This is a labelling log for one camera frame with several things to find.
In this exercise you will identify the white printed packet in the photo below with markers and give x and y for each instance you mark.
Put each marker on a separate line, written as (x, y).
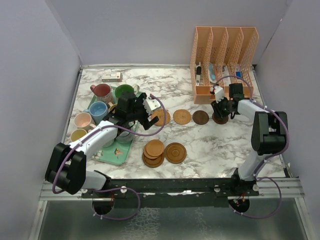
(225, 72)

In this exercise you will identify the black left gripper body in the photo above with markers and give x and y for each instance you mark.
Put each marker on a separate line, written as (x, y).
(139, 113)

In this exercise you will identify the dark walnut coaster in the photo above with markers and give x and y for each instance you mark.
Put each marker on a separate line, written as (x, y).
(220, 121)
(200, 117)

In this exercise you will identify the tan mug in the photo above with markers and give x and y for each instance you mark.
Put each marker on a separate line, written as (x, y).
(111, 107)

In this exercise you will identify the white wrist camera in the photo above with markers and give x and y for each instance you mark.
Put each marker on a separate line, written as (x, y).
(218, 93)
(151, 105)

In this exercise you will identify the small white red box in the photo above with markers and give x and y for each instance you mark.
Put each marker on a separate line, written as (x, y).
(111, 77)

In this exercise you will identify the white blue packet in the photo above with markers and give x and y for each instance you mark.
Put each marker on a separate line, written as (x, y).
(211, 73)

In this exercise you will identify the blue mug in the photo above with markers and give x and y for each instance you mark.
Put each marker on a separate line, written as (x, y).
(98, 110)

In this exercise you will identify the green serving tray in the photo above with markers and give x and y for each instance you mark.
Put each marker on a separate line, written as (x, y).
(113, 152)

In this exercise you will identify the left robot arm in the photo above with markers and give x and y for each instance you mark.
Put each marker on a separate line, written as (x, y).
(67, 168)

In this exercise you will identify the red floral mug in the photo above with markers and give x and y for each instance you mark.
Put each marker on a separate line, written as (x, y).
(102, 92)

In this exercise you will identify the black grey marker pen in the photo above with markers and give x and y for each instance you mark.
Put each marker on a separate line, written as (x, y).
(198, 75)

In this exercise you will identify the yellow mug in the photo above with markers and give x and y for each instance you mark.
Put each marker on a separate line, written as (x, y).
(77, 134)

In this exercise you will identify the green floral mug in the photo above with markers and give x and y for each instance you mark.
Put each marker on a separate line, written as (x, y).
(126, 88)

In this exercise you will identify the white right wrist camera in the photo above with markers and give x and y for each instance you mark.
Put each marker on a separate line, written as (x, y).
(218, 93)

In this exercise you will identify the peach plastic file organizer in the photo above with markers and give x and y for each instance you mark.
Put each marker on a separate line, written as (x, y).
(233, 47)

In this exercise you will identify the light brown wooden coaster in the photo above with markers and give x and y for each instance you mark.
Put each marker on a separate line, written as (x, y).
(155, 147)

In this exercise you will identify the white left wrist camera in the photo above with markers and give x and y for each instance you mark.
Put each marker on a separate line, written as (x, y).
(151, 105)

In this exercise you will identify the pink mug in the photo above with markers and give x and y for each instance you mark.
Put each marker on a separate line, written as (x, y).
(84, 121)

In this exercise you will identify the woven rattan coaster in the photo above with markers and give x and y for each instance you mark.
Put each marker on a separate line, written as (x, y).
(182, 116)
(161, 117)

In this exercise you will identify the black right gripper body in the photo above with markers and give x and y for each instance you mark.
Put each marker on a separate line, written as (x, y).
(224, 105)

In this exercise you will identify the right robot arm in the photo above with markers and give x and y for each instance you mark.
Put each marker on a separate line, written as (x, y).
(269, 136)

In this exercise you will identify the brown ringed wooden coaster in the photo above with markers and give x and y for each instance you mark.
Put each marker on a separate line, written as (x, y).
(153, 163)

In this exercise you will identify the grey mug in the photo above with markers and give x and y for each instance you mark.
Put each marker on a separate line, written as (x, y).
(125, 137)

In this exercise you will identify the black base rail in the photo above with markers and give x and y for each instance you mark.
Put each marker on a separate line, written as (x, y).
(173, 192)

